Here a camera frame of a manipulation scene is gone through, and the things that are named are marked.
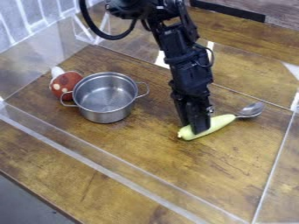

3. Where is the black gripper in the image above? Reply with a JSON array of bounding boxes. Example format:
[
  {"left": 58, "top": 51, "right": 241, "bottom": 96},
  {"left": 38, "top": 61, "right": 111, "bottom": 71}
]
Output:
[{"left": 170, "top": 80, "right": 211, "bottom": 135}]

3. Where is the green handled metal spoon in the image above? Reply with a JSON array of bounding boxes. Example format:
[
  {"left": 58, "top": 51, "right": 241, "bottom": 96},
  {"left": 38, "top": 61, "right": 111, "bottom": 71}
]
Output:
[{"left": 178, "top": 101, "right": 266, "bottom": 141}]

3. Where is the small steel pot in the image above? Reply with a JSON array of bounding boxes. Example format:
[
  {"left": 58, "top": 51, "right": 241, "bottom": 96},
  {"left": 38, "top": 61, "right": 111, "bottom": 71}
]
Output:
[{"left": 60, "top": 72, "right": 150, "bottom": 123}]

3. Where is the red toy mushroom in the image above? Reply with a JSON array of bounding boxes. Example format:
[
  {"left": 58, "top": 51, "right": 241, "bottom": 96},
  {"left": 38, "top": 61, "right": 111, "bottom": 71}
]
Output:
[{"left": 50, "top": 66, "right": 83, "bottom": 101}]

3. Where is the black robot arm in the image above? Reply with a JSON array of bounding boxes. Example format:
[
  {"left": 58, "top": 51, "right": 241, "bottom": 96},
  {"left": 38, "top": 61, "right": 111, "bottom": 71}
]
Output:
[{"left": 107, "top": 0, "right": 213, "bottom": 134}]

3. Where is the black bar on table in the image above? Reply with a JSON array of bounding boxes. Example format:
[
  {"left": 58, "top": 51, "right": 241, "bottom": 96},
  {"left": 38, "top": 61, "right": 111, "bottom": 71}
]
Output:
[{"left": 190, "top": 0, "right": 267, "bottom": 23}]

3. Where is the clear acrylic enclosure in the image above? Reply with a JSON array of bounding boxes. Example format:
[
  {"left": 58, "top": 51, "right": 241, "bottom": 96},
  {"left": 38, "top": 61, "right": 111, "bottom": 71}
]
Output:
[{"left": 0, "top": 9, "right": 299, "bottom": 224}]

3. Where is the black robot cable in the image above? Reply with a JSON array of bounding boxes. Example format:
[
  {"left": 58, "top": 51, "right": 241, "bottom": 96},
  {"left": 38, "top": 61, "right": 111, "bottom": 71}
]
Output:
[{"left": 79, "top": 0, "right": 139, "bottom": 41}]

